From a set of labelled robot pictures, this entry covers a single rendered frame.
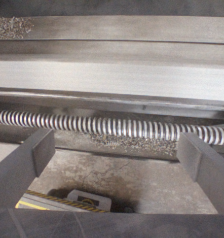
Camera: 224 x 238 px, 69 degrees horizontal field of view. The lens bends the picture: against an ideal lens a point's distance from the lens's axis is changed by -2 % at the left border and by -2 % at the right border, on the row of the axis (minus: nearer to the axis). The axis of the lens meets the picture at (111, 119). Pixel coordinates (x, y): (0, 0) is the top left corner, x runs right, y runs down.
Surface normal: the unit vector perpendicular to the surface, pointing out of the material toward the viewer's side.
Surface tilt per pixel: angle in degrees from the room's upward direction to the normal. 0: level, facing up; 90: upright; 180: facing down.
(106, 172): 0
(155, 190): 0
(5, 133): 0
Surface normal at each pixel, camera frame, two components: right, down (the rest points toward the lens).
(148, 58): -0.02, -0.78
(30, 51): -0.12, -0.11
